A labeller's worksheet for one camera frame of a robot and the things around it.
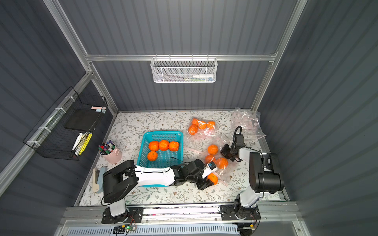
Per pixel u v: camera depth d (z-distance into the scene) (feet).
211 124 3.44
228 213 2.41
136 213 2.38
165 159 3.08
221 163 2.83
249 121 3.64
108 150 2.76
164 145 3.06
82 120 2.51
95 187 2.65
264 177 1.54
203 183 2.34
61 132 2.35
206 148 3.26
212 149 2.99
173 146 3.06
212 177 2.54
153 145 3.07
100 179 2.70
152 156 2.92
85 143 2.28
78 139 2.31
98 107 2.78
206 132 3.45
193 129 3.35
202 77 3.01
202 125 3.45
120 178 1.63
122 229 2.37
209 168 2.32
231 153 2.40
